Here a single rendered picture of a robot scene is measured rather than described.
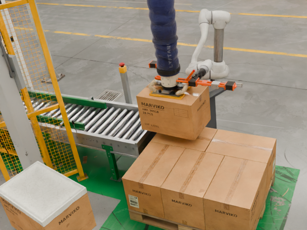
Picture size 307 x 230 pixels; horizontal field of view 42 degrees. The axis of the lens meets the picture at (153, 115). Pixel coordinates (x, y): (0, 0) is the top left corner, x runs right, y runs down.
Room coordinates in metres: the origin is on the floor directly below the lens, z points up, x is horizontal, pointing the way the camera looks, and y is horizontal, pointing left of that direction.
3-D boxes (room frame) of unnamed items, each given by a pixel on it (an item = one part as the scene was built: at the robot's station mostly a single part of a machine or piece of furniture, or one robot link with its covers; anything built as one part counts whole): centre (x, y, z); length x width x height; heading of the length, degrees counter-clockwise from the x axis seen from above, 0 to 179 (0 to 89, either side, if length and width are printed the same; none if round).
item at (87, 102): (4.59, 1.21, 0.60); 1.60 x 0.10 x 0.09; 59
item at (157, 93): (3.34, -0.16, 1.09); 0.34 x 0.10 x 0.05; 58
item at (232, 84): (3.10, -0.71, 1.20); 0.08 x 0.07 x 0.05; 58
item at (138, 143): (3.58, 0.04, 0.58); 0.70 x 0.03 x 0.06; 149
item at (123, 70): (4.30, 0.28, 0.50); 0.07 x 0.07 x 1.00; 59
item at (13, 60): (3.17, 1.15, 1.62); 0.20 x 0.05 x 0.30; 59
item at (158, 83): (3.42, -0.21, 1.13); 0.34 x 0.25 x 0.06; 58
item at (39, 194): (2.30, 0.92, 0.82); 0.60 x 0.40 x 0.40; 46
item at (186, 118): (3.41, -0.22, 0.87); 0.60 x 0.40 x 0.40; 56
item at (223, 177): (2.97, -0.39, 0.34); 1.20 x 1.00 x 0.40; 59
